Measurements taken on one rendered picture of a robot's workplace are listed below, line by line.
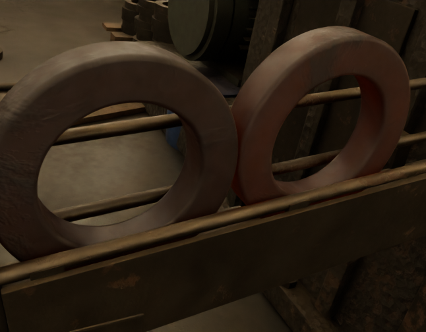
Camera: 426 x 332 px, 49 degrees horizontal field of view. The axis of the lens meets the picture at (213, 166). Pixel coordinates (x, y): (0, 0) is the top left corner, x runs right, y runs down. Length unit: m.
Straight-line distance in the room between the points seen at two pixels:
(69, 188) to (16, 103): 1.21
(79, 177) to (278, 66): 1.24
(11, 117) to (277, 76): 0.19
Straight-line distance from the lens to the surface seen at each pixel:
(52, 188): 1.51
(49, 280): 0.34
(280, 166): 0.47
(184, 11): 1.82
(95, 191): 1.50
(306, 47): 0.38
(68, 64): 0.30
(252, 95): 0.37
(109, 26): 2.81
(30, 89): 0.30
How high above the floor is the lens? 0.82
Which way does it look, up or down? 28 degrees down
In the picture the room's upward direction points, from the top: 12 degrees clockwise
